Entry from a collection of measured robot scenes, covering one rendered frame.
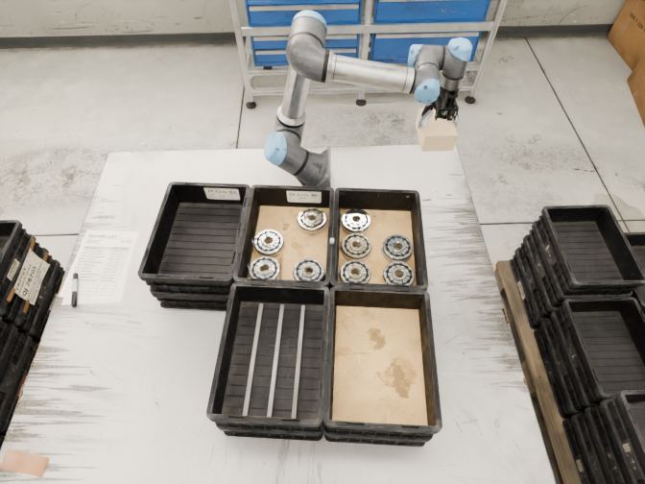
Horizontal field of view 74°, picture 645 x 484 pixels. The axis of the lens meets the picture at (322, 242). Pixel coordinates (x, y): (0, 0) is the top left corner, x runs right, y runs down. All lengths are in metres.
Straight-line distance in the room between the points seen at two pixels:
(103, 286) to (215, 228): 0.46
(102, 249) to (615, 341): 2.10
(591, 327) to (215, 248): 1.57
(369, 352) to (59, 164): 2.65
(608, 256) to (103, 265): 2.09
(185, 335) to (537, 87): 3.22
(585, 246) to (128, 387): 1.92
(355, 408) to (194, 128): 2.52
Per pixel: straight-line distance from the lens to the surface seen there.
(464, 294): 1.63
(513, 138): 3.38
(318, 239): 1.52
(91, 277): 1.81
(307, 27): 1.47
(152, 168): 2.08
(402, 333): 1.37
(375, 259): 1.49
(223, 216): 1.63
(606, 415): 1.92
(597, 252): 2.25
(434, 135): 1.69
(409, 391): 1.32
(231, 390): 1.33
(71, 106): 3.91
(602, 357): 2.12
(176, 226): 1.65
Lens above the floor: 2.08
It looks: 55 degrees down
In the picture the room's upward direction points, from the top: 1 degrees counter-clockwise
